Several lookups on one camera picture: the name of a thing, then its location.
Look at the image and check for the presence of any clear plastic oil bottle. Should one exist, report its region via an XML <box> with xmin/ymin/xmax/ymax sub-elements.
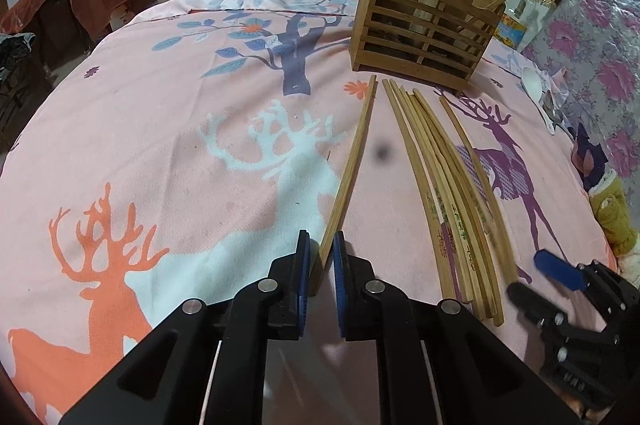
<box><xmin>495</xmin><ymin>0</ymin><xmax>543</xmax><ymax>50</ymax></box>

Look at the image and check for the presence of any pile of wooden chopsticks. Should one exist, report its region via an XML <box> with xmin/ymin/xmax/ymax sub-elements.
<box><xmin>382</xmin><ymin>79</ymin><xmax>520</xmax><ymax>328</ymax></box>

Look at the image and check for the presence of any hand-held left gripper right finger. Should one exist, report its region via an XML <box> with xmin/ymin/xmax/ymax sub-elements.
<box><xmin>332</xmin><ymin>231</ymin><xmax>586</xmax><ymax>425</ymax></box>

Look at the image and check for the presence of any dark blue cloth item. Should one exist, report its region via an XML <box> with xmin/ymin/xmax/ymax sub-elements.
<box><xmin>570</xmin><ymin>122</ymin><xmax>608</xmax><ymax>190</ymax></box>

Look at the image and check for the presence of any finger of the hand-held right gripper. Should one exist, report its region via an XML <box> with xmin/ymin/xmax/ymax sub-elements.
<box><xmin>507</xmin><ymin>283</ymin><xmax>565</xmax><ymax>341</ymax></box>
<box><xmin>534</xmin><ymin>250</ymin><xmax>626</xmax><ymax>306</ymax></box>

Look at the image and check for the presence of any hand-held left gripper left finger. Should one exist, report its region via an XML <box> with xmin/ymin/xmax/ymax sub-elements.
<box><xmin>59</xmin><ymin>230</ymin><xmax>312</xmax><ymax>425</ymax></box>

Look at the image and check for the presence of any white plastic spoon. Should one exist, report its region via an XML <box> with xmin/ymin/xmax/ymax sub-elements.
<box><xmin>520</xmin><ymin>66</ymin><xmax>557</xmax><ymax>136</ymax></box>

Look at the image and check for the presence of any wooden slatted utensil holder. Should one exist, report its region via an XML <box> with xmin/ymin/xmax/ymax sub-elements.
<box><xmin>350</xmin><ymin>0</ymin><xmax>506</xmax><ymax>84</ymax></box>

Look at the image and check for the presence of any yellow plush toy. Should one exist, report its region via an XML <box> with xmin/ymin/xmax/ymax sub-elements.
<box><xmin>587</xmin><ymin>170</ymin><xmax>640</xmax><ymax>256</ymax></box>

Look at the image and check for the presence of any dark clothes heap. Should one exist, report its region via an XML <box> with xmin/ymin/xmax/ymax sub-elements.
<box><xmin>0</xmin><ymin>32</ymin><xmax>38</xmax><ymax>106</ymax></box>

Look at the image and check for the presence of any metal spoon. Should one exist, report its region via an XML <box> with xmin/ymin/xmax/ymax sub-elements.
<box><xmin>542</xmin><ymin>90</ymin><xmax>576</xmax><ymax>136</ymax></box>

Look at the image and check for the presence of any purple floral cloth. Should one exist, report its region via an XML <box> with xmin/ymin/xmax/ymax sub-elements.
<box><xmin>520</xmin><ymin>0</ymin><xmax>640</xmax><ymax>246</ymax></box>

